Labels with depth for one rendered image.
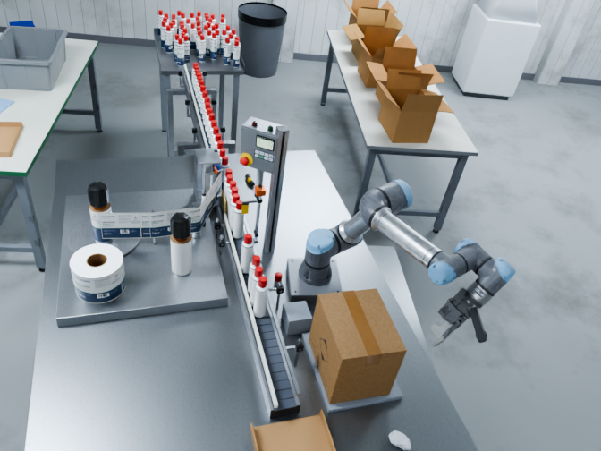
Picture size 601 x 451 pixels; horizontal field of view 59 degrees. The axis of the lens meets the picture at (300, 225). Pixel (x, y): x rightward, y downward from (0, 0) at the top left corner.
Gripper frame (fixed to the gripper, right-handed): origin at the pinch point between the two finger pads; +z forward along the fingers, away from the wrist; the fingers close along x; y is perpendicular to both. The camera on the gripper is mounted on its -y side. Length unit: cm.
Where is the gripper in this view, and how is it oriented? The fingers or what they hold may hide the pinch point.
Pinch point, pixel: (437, 344)
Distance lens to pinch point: 189.6
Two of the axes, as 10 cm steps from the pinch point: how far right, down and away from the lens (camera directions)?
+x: -4.4, -0.4, -9.0
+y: -6.6, -6.7, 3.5
